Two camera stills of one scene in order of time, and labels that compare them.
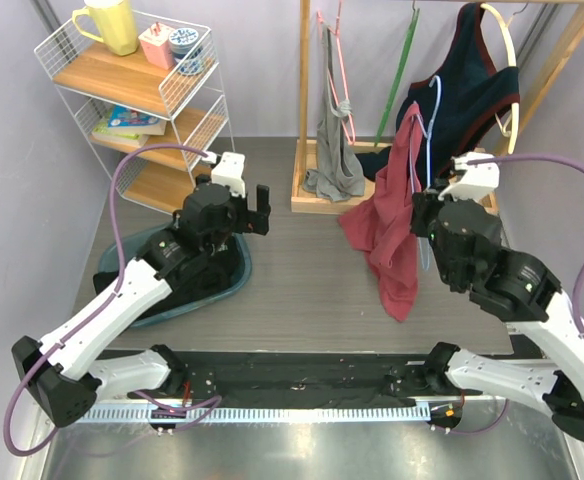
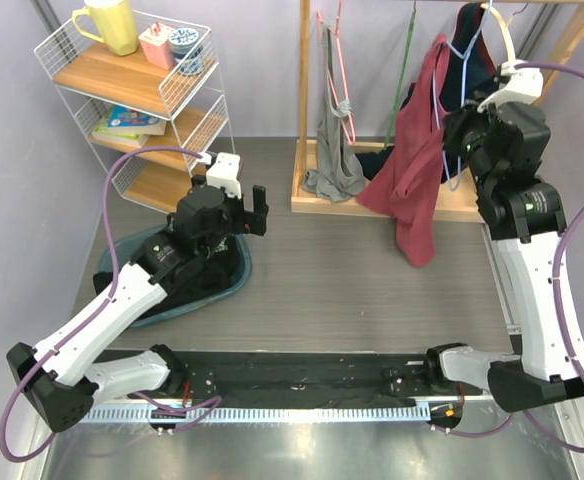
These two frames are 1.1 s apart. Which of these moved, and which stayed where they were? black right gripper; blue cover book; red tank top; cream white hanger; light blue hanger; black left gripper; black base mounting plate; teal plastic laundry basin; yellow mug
Moved: light blue hanger; black right gripper; red tank top
Stayed: blue cover book; cream white hanger; black left gripper; teal plastic laundry basin; yellow mug; black base mounting plate
